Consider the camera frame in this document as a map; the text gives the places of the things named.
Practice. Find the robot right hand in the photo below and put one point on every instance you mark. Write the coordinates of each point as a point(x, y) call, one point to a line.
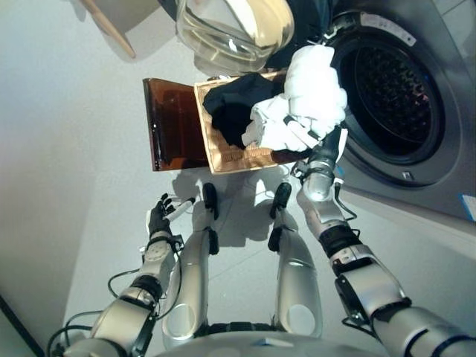
point(332, 143)

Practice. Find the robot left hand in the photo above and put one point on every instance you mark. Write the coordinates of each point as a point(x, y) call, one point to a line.
point(158, 223)

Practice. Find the black garment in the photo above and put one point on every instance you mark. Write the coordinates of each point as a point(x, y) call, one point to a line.
point(230, 111)
point(292, 155)

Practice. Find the white garment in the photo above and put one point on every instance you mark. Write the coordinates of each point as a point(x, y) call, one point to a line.
point(316, 85)

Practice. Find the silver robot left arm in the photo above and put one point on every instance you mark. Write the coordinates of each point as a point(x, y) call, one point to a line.
point(152, 260)

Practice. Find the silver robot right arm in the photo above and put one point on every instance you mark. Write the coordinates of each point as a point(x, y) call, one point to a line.
point(364, 275)

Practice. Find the grey front-load washing machine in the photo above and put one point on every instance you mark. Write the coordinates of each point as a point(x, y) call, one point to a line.
point(453, 111)

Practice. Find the rectangular wicker laundry basket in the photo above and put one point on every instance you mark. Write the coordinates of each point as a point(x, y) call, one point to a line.
point(230, 156)

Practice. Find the silver robot right leg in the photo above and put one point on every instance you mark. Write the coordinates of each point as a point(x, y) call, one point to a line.
point(294, 267)

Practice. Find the round glass washer door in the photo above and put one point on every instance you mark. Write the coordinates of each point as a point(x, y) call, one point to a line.
point(223, 37)

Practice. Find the grey robot torso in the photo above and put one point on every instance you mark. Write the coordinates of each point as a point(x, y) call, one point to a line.
point(260, 346)

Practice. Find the grey board with black edge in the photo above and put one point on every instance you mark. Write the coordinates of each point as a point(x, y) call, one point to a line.
point(18, 327)

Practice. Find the white chair with wooden legs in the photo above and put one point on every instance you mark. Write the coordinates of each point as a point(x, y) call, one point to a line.
point(111, 29)

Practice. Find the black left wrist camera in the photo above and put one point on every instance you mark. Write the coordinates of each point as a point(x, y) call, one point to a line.
point(178, 242)

